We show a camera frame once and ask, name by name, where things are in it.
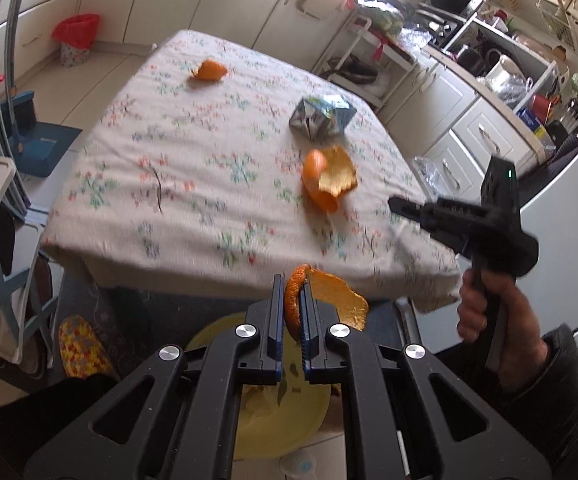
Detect person's right forearm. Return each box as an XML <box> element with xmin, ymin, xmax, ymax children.
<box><xmin>499</xmin><ymin>324</ymin><xmax>578</xmax><ymax>467</ymax></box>

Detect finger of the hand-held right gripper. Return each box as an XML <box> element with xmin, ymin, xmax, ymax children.
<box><xmin>387</xmin><ymin>195</ymin><xmax>488</xmax><ymax>221</ymax></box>
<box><xmin>408</xmin><ymin>216</ymin><xmax>486</xmax><ymax>249</ymax></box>

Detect yellow plastic bin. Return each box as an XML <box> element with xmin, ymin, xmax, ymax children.
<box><xmin>184</xmin><ymin>311</ymin><xmax>333</xmax><ymax>461</ymax></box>

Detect person's right hand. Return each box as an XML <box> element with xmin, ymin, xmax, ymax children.
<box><xmin>456</xmin><ymin>269</ymin><xmax>550</xmax><ymax>394</ymax></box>

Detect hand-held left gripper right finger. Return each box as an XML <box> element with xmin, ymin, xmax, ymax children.
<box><xmin>299</xmin><ymin>280</ymin><xmax>554</xmax><ymax>480</ymax></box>

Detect white wire basket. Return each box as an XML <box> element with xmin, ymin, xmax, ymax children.
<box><xmin>536</xmin><ymin>0</ymin><xmax>578</xmax><ymax>57</ymax></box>

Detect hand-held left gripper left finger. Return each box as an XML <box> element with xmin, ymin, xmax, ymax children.
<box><xmin>23</xmin><ymin>272</ymin><xmax>287</xmax><ymax>480</ymax></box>

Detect floral tablecloth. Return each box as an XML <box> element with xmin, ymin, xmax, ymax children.
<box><xmin>40</xmin><ymin>29</ymin><xmax>463</xmax><ymax>314</ymax></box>

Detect small orange peel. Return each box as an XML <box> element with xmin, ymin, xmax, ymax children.
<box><xmin>191</xmin><ymin>59</ymin><xmax>230</xmax><ymax>83</ymax></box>

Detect torn orange peel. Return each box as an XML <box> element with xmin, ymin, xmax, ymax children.
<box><xmin>284</xmin><ymin>263</ymin><xmax>370</xmax><ymax>344</ymax></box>

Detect clear plastic bag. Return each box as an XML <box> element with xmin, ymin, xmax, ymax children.
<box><xmin>411</xmin><ymin>156</ymin><xmax>446</xmax><ymax>197</ymax></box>

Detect grey metal bars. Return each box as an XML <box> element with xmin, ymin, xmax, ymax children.
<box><xmin>0</xmin><ymin>0</ymin><xmax>36</xmax><ymax>212</ymax></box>

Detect black frying pan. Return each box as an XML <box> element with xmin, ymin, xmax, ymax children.
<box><xmin>326</xmin><ymin>55</ymin><xmax>381</xmax><ymax>87</ymax></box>

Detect dark blue rug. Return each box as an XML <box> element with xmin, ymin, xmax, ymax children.
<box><xmin>59</xmin><ymin>265</ymin><xmax>280</xmax><ymax>362</ymax></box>

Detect large orange peel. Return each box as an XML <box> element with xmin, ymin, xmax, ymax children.
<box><xmin>301</xmin><ymin>145</ymin><xmax>359</xmax><ymax>213</ymax></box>

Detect blue dustpan with brush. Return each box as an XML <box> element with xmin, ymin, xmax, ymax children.
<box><xmin>0</xmin><ymin>91</ymin><xmax>84</xmax><ymax>177</ymax></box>

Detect black mat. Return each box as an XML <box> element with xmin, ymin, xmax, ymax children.
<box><xmin>539</xmin><ymin>132</ymin><xmax>578</xmax><ymax>184</ymax></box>

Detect blue box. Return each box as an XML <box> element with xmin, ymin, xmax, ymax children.
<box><xmin>516</xmin><ymin>107</ymin><xmax>555</xmax><ymax>151</ymax></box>

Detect person's left leg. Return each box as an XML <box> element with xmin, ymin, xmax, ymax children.
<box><xmin>0</xmin><ymin>374</ymin><xmax>136</xmax><ymax>480</ymax></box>

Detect waste basket with red liner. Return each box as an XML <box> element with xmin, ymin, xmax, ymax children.
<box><xmin>51</xmin><ymin>13</ymin><xmax>102</xmax><ymax>67</ymax></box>

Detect white trolley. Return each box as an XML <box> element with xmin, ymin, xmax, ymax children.
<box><xmin>314</xmin><ymin>10</ymin><xmax>421</xmax><ymax>112</ymax></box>

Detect white rack with blue braces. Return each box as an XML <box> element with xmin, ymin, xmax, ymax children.
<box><xmin>0</xmin><ymin>155</ymin><xmax>66</xmax><ymax>377</ymax></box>

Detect white drawer cabinet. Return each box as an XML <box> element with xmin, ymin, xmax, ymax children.
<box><xmin>384</xmin><ymin>55</ymin><xmax>545</xmax><ymax>197</ymax></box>

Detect colourful crocheted slipper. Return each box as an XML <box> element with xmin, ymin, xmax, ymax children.
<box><xmin>58</xmin><ymin>315</ymin><xmax>118</xmax><ymax>380</ymax></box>

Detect red cup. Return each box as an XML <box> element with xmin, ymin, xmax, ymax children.
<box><xmin>530</xmin><ymin>94</ymin><xmax>560</xmax><ymax>121</ymax></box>

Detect crumpled blue carton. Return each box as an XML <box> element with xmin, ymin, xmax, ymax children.
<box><xmin>289</xmin><ymin>94</ymin><xmax>356</xmax><ymax>140</ymax></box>

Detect white dish rack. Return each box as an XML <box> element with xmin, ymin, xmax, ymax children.
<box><xmin>442</xmin><ymin>10</ymin><xmax>571</xmax><ymax>112</ymax></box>

